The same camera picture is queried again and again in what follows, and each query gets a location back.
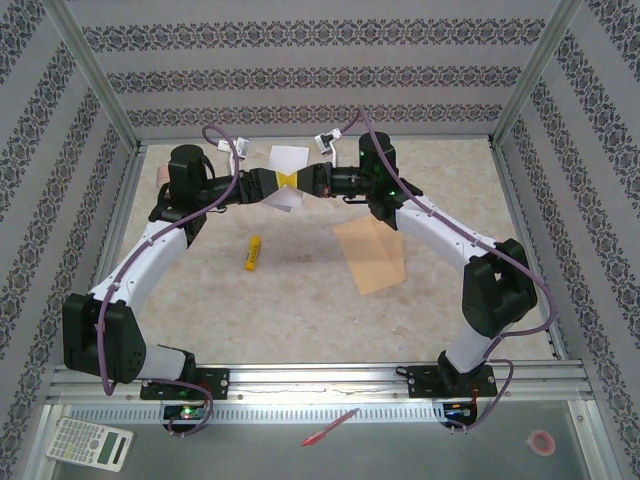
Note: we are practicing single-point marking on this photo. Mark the white paper letter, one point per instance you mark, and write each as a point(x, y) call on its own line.
point(287, 159)

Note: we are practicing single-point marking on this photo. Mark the yellow glue stick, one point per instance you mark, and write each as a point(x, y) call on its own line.
point(253, 254)

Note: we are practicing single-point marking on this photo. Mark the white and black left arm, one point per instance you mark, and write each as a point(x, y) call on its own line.
point(155, 260)

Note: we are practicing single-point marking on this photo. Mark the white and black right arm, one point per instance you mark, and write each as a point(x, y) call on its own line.
point(435, 240)

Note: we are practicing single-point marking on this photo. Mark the aluminium left side bar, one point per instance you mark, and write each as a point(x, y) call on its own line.
point(112, 225)

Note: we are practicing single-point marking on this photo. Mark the aluminium bar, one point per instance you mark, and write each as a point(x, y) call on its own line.
point(112, 225)
point(512, 200)

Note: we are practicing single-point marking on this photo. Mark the aluminium right side bar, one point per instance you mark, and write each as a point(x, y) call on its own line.
point(512, 200)

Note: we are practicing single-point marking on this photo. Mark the left controller board green light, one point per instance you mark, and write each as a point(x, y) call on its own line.
point(186, 413)

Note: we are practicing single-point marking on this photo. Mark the red pen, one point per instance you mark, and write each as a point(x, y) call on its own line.
point(330, 427)

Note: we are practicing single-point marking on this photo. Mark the right controller board blue light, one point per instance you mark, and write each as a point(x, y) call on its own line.
point(457, 412)

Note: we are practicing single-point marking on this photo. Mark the white scientific calculator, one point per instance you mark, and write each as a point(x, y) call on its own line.
point(90, 445)

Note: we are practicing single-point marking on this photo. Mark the pink tape roll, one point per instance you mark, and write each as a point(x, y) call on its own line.
point(534, 444)

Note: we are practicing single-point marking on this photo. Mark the white right camera bracket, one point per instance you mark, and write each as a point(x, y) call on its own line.
point(333, 157)

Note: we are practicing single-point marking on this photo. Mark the white camera bracket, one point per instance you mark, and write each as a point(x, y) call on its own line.
point(333, 157)
point(231, 162)

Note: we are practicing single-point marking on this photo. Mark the white left camera bracket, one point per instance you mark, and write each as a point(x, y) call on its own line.
point(231, 162)

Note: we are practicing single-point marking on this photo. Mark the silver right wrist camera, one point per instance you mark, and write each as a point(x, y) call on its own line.
point(326, 140)

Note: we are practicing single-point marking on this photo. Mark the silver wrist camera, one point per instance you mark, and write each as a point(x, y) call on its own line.
point(242, 146)
point(326, 140)

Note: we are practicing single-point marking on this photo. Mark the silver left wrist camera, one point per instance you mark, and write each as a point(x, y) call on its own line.
point(242, 146)

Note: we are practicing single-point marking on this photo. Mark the aluminium left frame post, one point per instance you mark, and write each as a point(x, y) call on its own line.
point(97, 75)

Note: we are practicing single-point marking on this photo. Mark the aluminium frame post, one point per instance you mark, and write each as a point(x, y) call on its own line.
point(531, 75)
point(97, 75)

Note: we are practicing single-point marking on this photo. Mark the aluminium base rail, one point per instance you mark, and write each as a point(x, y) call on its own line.
point(320, 380)

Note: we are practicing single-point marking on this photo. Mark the aluminium right frame post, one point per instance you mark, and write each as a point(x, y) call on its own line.
point(531, 75)

